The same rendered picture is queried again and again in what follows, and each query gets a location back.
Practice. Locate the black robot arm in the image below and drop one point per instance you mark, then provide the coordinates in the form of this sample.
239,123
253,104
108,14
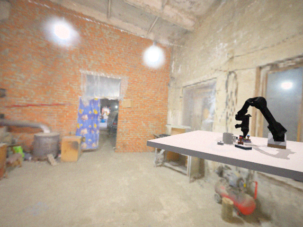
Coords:
259,102

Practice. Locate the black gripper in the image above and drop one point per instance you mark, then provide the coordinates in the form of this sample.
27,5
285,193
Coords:
245,128

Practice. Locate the grey mug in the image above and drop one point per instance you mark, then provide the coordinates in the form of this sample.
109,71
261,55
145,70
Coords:
228,138

